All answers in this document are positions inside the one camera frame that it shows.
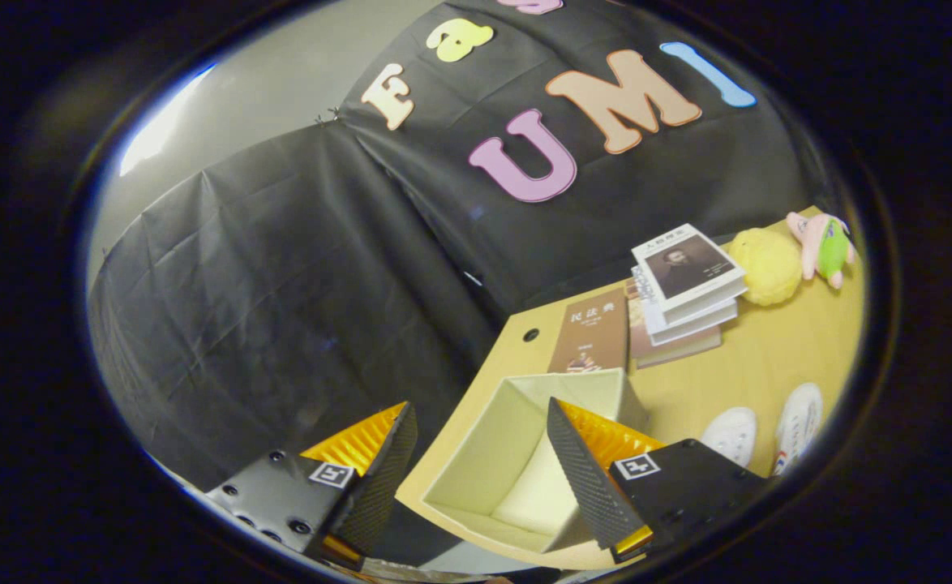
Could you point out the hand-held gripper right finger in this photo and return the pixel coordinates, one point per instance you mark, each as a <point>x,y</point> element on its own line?
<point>589,487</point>

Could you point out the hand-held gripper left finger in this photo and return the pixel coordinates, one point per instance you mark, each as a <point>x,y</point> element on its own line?
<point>383,487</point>

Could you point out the beige fabric storage box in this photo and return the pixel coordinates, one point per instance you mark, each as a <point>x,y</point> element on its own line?
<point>484,454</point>

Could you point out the white striped shoe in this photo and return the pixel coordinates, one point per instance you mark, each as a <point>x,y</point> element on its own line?
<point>731,434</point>
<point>796,426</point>

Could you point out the plain white book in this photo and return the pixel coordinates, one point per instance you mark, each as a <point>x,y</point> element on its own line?
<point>687,323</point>

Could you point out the white portrait cover book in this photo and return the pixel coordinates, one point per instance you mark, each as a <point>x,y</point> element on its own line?
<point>691,272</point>

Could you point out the yellow round plush toy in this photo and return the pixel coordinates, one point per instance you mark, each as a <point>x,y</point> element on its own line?
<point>768,266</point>

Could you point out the pink and green plush toy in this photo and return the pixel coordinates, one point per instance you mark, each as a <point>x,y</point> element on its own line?
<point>825,247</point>

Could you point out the ceiling light panel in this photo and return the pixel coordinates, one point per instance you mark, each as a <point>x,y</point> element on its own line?
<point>160,122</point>

